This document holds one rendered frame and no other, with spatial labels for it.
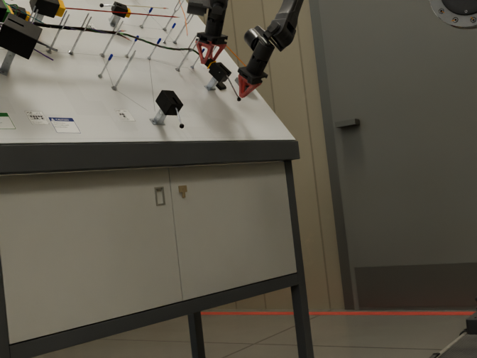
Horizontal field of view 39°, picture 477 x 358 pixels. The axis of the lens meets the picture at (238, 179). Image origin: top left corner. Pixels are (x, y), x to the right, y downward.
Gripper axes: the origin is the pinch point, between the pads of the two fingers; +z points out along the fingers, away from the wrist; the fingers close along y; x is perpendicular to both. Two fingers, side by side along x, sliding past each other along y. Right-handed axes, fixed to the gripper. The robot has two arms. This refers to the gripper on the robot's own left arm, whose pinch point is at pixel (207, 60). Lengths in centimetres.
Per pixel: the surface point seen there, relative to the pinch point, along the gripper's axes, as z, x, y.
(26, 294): 43, 20, 93
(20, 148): 11, 7, 87
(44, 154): 14, 9, 81
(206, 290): 57, 38, 38
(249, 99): 12.6, 11.0, -15.1
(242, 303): 178, -28, -138
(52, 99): 6, -4, 66
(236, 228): 44, 34, 19
